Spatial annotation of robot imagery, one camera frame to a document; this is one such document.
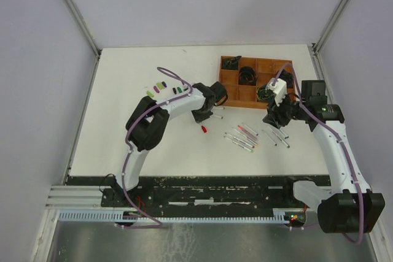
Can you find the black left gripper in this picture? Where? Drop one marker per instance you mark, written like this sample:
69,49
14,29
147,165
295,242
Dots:
199,119

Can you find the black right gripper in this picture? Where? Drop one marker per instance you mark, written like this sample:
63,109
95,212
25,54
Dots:
273,111

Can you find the black capped thin marker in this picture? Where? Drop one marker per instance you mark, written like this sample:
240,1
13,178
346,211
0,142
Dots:
269,137

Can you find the pink highlighter pen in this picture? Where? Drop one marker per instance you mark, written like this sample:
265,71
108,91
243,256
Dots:
247,133

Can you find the magenta capped marker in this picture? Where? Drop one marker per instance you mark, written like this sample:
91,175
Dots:
240,140

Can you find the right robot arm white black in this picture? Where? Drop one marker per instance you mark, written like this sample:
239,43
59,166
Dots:
350,206

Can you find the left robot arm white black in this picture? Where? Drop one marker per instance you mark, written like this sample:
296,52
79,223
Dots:
146,126

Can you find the orange wooden compartment tray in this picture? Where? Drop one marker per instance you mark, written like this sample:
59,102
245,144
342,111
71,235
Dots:
242,76

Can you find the aluminium frame post right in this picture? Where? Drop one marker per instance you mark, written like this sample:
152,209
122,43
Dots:
330,25

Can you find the aluminium frame post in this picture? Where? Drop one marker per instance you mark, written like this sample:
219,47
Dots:
330,25
82,25

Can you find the white slotted cable duct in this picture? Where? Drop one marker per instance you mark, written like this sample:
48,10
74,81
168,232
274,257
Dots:
111,215

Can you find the aluminium frame post left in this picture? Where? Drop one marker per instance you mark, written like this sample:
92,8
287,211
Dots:
82,25

